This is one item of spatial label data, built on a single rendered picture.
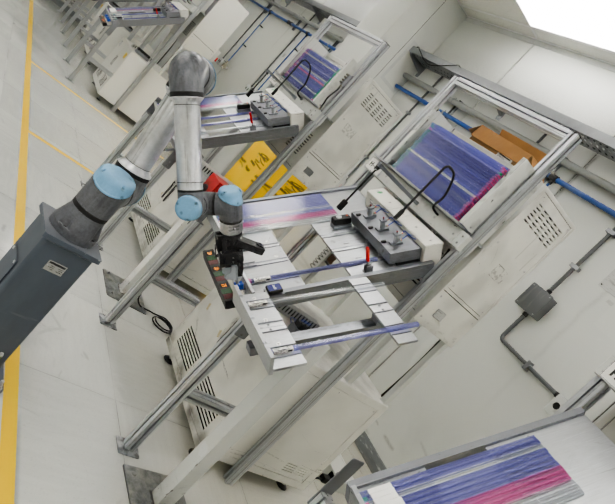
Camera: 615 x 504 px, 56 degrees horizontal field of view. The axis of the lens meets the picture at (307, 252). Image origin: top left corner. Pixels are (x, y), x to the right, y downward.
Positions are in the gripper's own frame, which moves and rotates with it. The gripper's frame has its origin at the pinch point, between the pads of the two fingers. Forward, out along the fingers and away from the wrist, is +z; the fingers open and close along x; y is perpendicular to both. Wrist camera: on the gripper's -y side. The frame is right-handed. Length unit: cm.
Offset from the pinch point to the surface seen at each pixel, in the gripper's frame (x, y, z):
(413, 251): 6, -66, -3
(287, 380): 35.6, -5.7, 16.2
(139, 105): -460, -18, 87
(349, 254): -6.9, -45.9, 2.4
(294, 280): 2.8, -19.7, 2.5
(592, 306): -17, -207, 74
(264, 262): -11.5, -13.1, 2.6
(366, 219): -20, -59, -4
